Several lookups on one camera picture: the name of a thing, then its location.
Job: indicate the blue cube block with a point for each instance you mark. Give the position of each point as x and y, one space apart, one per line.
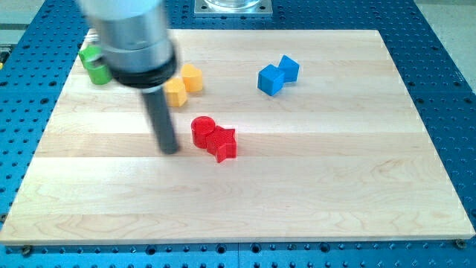
270 80
290 68

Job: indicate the red cylinder block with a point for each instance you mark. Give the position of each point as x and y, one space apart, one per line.
201 128

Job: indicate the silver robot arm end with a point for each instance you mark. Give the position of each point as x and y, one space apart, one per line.
134 39

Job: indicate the yellow heart block front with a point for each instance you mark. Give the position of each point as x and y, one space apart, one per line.
175 92

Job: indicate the yellow heart block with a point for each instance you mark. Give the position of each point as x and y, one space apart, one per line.
192 78
175 92

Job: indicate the blue cube block rear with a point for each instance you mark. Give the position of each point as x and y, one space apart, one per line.
290 68

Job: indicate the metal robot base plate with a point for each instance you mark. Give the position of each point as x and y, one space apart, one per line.
233 7

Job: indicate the green block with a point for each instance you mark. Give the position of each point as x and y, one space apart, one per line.
99 73
90 54

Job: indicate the green block front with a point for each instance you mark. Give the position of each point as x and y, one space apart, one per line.
99 73

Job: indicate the blue cube block front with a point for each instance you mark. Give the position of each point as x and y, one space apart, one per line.
270 80

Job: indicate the yellow heart block rear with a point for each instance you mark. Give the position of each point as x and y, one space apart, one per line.
192 78

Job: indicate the red star block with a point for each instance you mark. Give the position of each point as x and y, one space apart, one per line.
221 143

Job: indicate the green block rear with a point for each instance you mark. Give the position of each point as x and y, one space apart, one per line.
90 54

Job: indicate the wooden board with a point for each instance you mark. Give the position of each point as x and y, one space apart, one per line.
340 154

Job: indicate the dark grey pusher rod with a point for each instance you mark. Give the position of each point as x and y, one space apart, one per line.
157 109

